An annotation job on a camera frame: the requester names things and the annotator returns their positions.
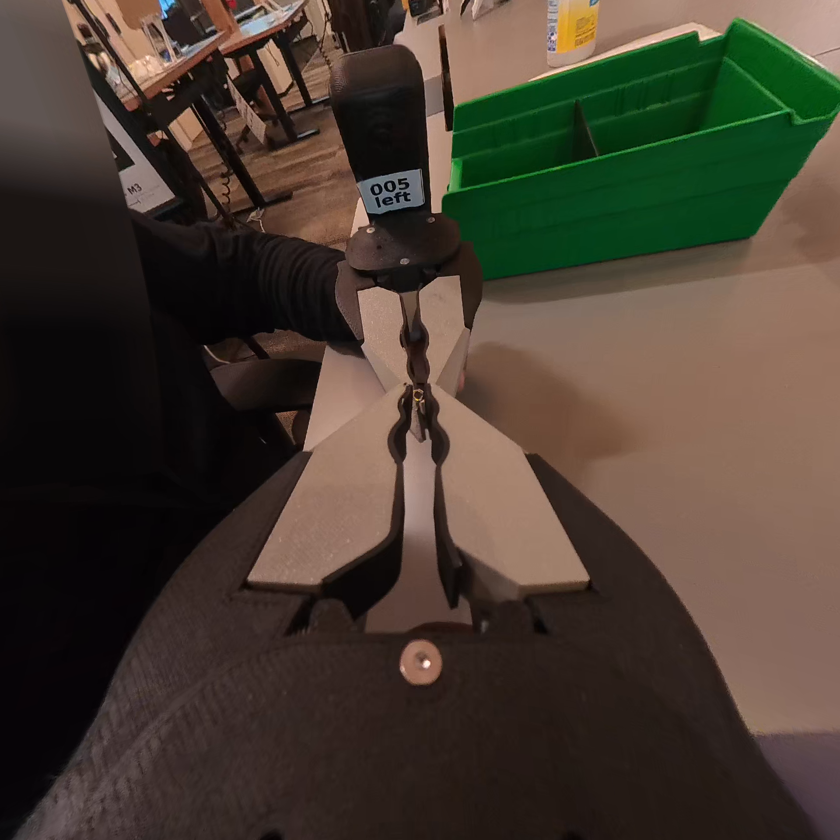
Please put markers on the grey desk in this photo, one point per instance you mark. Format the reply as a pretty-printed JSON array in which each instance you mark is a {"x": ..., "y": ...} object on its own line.
[{"x": 656, "y": 426}]

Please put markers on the black framed marker board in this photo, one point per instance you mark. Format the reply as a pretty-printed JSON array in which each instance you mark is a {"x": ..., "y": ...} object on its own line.
[{"x": 141, "y": 193}]

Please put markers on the wooden top desk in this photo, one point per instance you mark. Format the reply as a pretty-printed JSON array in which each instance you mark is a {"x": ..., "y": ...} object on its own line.
[{"x": 177, "y": 69}]

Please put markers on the green plastic bin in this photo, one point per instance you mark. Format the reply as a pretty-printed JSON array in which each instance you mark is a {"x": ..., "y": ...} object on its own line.
[{"x": 623, "y": 216}]

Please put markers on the wipes canister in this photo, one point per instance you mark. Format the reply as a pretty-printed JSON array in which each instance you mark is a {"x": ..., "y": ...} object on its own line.
[{"x": 574, "y": 33}]

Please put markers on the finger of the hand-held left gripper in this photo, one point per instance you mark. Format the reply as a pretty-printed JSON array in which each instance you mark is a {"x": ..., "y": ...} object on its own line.
[
  {"x": 379, "y": 328},
  {"x": 446, "y": 321}
]

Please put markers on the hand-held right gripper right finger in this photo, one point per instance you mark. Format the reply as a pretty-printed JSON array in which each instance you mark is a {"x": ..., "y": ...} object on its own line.
[{"x": 505, "y": 518}]

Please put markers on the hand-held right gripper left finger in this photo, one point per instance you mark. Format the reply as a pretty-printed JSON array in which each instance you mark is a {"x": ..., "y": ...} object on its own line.
[{"x": 328, "y": 518}]

